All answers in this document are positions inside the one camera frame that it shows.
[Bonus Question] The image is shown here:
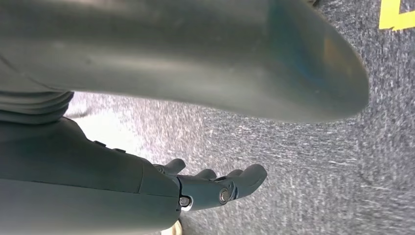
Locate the yellow floor tape square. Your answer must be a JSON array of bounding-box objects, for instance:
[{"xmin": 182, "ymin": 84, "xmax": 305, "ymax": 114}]
[{"xmin": 378, "ymin": 0, "xmax": 415, "ymax": 32}]

